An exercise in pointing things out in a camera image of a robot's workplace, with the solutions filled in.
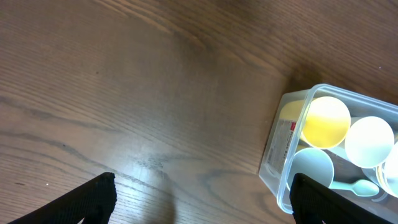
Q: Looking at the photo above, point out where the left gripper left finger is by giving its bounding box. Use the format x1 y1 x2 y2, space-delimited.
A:
13 172 117 224

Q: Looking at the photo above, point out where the grey plastic cup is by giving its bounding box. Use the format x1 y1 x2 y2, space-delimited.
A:
287 148 335 190

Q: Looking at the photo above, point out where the yellow plastic cup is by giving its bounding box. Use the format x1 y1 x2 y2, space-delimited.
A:
279 96 351 149

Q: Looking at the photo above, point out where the mint green plastic spoon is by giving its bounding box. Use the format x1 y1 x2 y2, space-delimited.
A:
329 179 379 197

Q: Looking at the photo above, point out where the white plastic bowl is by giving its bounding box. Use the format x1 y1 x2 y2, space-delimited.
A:
382 143 397 197

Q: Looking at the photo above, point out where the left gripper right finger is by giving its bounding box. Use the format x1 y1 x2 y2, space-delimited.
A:
289 173 391 224

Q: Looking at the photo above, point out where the white plastic cup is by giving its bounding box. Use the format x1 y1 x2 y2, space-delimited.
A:
329 116 394 169

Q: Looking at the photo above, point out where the clear plastic container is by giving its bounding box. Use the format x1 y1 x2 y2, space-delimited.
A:
259 84 397 223

